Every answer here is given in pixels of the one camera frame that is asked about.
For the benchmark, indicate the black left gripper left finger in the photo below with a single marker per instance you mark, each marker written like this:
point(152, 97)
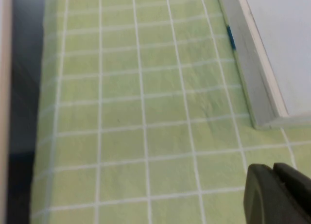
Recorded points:
point(262, 199)

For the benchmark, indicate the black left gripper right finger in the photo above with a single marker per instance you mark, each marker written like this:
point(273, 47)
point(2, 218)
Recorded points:
point(300, 194)

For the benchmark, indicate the technical book with drawings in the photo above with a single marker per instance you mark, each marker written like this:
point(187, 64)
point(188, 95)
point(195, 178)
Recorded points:
point(279, 51)

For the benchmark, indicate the green checked tablecloth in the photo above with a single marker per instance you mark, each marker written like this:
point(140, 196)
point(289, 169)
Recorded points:
point(121, 112)

